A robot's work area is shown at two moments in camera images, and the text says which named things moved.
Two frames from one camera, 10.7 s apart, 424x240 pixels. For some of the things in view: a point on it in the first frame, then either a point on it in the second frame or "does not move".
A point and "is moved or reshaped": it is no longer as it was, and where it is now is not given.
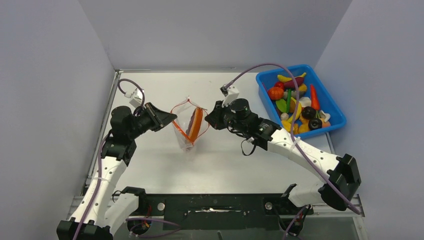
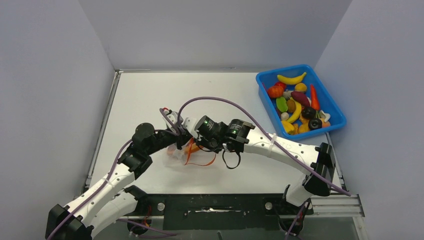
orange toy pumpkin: x=276 y=93 does not move
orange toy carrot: x=314 y=100 does not move
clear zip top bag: x=190 y=123 is moved or reshaped
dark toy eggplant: x=308 y=112 does not move
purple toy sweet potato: x=290 y=84 → x=301 y=97
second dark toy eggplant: x=314 y=124 does not move
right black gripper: x=215 y=117 → x=203 y=143
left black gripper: x=164 y=118 → x=181 y=139
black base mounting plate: x=220 y=211 does not move
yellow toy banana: x=281 y=78 does not move
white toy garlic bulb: x=284 y=116 does not move
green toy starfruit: x=281 y=105 does not move
